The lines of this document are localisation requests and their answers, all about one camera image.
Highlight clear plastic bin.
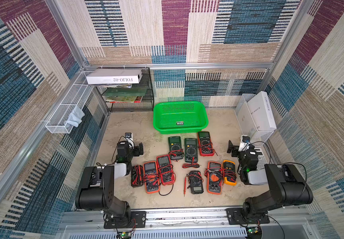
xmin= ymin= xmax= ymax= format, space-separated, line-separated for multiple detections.
xmin=235 ymin=94 xmax=274 ymax=145

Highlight dark green multimeter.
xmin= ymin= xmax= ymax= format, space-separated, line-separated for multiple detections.
xmin=184 ymin=138 xmax=198 ymax=163

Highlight white wire wall basket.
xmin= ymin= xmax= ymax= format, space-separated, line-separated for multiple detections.
xmin=46 ymin=71 xmax=93 ymax=134

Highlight red multimeter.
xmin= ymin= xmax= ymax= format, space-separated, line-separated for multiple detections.
xmin=197 ymin=131 xmax=215 ymax=156
xmin=157 ymin=155 xmax=175 ymax=186

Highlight light blue cloth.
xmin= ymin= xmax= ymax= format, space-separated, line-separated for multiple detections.
xmin=65 ymin=106 xmax=85 ymax=128

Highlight white folio box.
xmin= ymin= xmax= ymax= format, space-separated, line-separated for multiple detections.
xmin=86 ymin=68 xmax=143 ymax=85

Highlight orange multimeter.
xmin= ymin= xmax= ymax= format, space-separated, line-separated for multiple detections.
xmin=143 ymin=161 xmax=160 ymax=194
xmin=205 ymin=161 xmax=223 ymax=195

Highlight black wire shelf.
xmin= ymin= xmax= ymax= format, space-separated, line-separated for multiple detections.
xmin=97 ymin=67 xmax=155 ymax=113

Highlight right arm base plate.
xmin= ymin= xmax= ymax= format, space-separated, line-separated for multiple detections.
xmin=225 ymin=208 xmax=270 ymax=227

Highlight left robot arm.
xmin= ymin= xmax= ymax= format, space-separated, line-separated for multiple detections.
xmin=75 ymin=132 xmax=146 ymax=230

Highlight white box right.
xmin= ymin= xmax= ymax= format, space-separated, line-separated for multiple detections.
xmin=247 ymin=91 xmax=276 ymax=131

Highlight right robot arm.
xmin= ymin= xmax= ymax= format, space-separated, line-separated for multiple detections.
xmin=226 ymin=135 xmax=313 ymax=227

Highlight black clamp multimeter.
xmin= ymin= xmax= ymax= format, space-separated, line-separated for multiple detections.
xmin=187 ymin=170 xmax=204 ymax=194

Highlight green plastic basket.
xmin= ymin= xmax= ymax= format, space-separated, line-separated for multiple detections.
xmin=153 ymin=101 xmax=209 ymax=134

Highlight yellow multimeter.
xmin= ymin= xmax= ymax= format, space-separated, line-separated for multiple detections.
xmin=223 ymin=160 xmax=237 ymax=186

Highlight green book on shelf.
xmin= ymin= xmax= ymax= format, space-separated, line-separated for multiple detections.
xmin=102 ymin=87 xmax=148 ymax=97

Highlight red black probe leads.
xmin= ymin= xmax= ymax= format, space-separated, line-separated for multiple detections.
xmin=182 ymin=162 xmax=200 ymax=169

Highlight white calculator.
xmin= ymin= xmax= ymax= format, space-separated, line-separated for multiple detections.
xmin=255 ymin=148 xmax=269 ymax=170

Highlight green multimeter left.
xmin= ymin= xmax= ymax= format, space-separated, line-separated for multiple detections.
xmin=168 ymin=136 xmax=184 ymax=161

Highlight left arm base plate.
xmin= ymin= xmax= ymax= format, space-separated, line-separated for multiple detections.
xmin=103 ymin=211 xmax=147 ymax=229

